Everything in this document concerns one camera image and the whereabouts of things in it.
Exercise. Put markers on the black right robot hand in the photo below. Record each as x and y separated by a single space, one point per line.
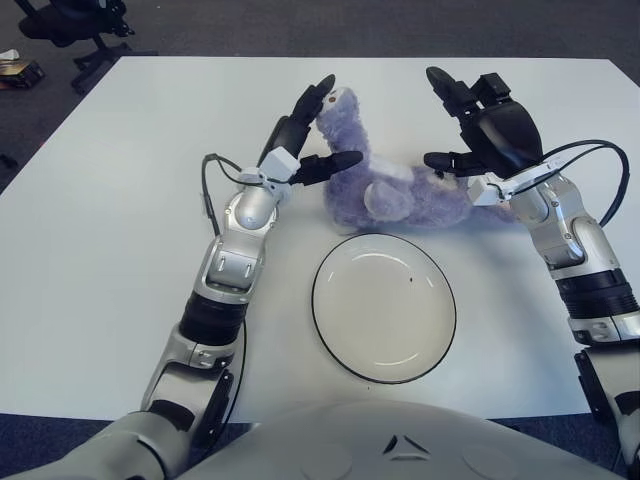
505 132

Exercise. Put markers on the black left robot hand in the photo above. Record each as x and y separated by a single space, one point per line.
295 132

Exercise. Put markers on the purple plush rabbit doll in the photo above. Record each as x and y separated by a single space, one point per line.
360 190

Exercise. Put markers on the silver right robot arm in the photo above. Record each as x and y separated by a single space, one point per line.
575 235

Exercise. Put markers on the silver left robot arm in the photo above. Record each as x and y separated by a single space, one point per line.
225 280

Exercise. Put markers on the white plate with black rim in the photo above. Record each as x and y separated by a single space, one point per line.
384 310

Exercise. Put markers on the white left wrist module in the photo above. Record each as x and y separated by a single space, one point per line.
277 162

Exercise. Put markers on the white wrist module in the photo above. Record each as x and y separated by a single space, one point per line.
277 162
480 192

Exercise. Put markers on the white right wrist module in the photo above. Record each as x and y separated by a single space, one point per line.
480 192

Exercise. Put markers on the black office chair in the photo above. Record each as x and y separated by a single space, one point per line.
60 35

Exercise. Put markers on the brown cardboard box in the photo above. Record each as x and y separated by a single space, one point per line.
22 75

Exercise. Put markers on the white crumpled paper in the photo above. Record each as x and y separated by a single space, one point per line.
7 54

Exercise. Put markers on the grey robot torso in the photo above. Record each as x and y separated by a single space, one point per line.
350 440

